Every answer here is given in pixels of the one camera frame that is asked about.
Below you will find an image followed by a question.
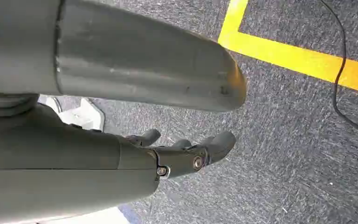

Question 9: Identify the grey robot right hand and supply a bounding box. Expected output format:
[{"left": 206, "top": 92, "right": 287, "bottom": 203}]
[{"left": 0, "top": 0, "right": 247, "bottom": 224}]

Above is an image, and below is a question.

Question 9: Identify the white rounded plate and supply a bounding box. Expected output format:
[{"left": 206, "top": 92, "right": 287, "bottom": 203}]
[{"left": 38, "top": 95, "right": 105, "bottom": 132}]

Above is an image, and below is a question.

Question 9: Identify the ribbed grey right arm sleeve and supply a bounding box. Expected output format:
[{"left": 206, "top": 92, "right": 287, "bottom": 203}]
[{"left": 0, "top": 92, "right": 40, "bottom": 118}]

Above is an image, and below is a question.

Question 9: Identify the white flat panel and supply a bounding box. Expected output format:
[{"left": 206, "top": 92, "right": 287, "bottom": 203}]
[{"left": 37, "top": 206, "right": 131, "bottom": 224}]

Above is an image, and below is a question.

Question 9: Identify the yellow floor tape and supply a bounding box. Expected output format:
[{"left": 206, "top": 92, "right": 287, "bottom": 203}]
[{"left": 218, "top": 0, "right": 358, "bottom": 97}]

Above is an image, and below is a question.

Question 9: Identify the thin black floor cable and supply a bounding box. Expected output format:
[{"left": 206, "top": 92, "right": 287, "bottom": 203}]
[{"left": 319, "top": 0, "right": 358, "bottom": 137}]

